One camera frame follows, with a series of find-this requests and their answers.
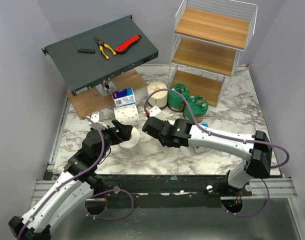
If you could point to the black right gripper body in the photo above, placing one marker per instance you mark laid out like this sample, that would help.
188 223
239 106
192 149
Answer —
149 127

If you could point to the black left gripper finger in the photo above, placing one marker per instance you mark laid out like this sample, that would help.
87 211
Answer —
122 128
126 140

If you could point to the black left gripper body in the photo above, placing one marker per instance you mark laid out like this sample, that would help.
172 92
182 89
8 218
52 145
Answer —
111 138

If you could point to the short floral paper roll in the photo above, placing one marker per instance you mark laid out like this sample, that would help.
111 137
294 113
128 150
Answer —
133 145

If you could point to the small floral paper roll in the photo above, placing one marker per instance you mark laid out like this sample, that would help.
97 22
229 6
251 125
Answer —
127 114

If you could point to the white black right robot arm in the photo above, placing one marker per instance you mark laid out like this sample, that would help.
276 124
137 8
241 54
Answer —
254 150

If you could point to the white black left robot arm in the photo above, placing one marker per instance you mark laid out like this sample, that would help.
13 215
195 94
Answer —
75 184

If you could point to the beige brown wrapped paper roll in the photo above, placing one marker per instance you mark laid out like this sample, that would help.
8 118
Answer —
159 99

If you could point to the green wrapped roll rear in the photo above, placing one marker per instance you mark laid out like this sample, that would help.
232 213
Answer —
174 101

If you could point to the green wrapped roll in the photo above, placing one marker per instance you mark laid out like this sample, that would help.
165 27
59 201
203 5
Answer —
174 101
199 107

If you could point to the blue Tempo roll left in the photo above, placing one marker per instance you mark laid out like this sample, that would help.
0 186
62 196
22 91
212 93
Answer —
124 97

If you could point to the blue tempo roll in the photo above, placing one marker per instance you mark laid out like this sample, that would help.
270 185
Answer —
199 149
124 97

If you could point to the wooden base board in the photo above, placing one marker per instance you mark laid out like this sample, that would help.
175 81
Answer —
92 99

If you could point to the grey metal stand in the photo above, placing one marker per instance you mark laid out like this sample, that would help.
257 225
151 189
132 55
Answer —
106 87

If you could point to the blue Tempo roll right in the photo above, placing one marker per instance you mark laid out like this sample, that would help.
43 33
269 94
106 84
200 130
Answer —
199 149

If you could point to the green wrapped roll front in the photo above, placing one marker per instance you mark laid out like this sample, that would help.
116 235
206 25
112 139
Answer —
199 107

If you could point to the dark grey rack panel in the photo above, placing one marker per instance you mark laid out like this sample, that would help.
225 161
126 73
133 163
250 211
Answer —
83 71

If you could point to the red black utility knife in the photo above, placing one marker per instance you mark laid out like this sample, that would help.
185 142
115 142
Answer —
122 48

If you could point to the small black connector block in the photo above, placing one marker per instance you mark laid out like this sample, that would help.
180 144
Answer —
86 50

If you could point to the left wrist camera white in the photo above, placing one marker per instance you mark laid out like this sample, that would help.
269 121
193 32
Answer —
98 119

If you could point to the black aluminium mounting rail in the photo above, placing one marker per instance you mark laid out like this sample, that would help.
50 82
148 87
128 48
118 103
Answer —
183 191

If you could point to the yellow handled pliers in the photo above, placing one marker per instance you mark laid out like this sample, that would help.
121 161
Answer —
102 45

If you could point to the white wire wooden shelf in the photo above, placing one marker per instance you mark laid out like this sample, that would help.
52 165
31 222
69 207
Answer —
210 37

